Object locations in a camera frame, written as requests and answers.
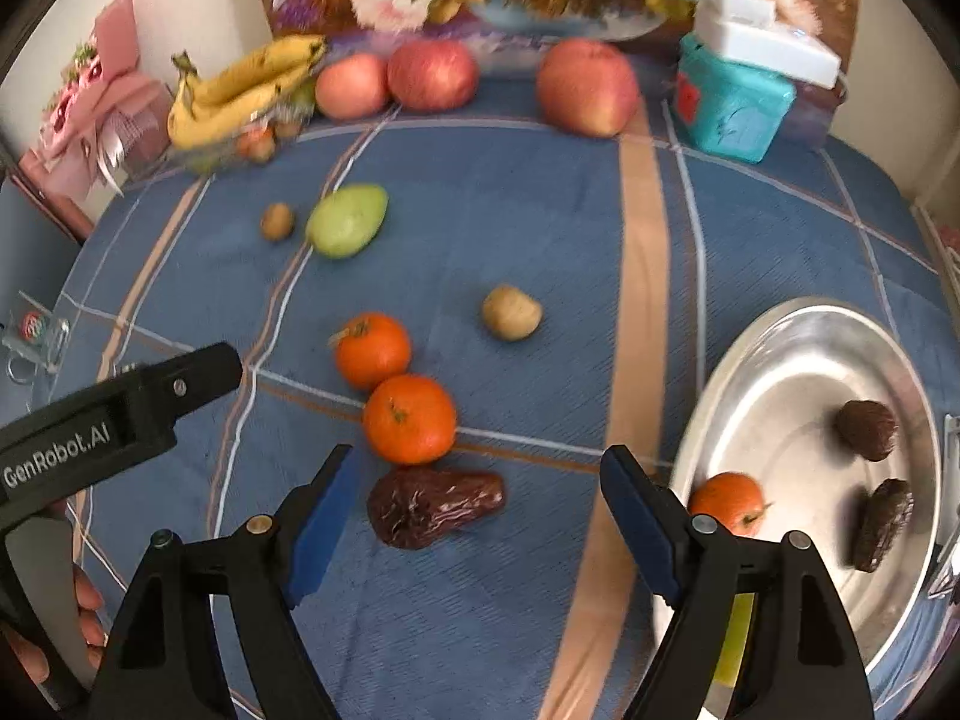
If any orange tangerine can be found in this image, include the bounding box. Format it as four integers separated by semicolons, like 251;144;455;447
329;312;412;392
363;374;457;466

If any green mango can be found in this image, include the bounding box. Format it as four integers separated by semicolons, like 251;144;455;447
306;184;389;260

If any dark red wax apple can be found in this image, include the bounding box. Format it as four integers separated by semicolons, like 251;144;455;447
366;466;506;551

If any tan round kiwi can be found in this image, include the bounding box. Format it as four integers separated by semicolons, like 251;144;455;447
480;284;544;341

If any person's left hand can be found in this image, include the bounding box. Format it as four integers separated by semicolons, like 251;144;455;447
0;564;109;688

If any clear glass cup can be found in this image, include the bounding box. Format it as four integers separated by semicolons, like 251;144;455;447
2;291;70;385

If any tangerine in tray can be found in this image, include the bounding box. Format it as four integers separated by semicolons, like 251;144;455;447
686;472;768;538

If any dark date fruit lower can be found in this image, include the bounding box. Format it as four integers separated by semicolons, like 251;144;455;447
853;478;914;574

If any dark date fruit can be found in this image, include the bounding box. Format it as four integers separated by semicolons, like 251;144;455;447
853;478;914;574
833;400;898;461

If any dark date fruit upper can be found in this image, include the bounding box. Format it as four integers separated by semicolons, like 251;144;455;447
833;400;898;461

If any silver metal tray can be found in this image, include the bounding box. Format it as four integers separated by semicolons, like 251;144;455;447
669;298;942;671

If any clear glass fruit bowl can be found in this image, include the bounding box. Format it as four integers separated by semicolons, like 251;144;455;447
167;76;316;176

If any pink flower bouquet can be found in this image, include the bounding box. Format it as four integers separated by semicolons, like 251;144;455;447
18;0;172;242

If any yellow banana bunch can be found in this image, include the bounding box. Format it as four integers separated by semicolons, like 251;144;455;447
167;34;327;151

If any blue plaid tablecloth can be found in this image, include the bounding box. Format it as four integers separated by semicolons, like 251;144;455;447
34;82;958;718

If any pale pink apple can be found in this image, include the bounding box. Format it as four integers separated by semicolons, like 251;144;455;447
314;54;391;121

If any red apple middle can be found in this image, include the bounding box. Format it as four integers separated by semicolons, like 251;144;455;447
387;39;480;112

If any teal house-shaped tin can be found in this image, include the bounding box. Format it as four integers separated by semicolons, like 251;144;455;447
672;32;796;164

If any large red apple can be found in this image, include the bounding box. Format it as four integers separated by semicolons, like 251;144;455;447
535;37;640;138

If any white power adapter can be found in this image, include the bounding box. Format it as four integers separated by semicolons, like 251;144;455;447
693;0;841;89

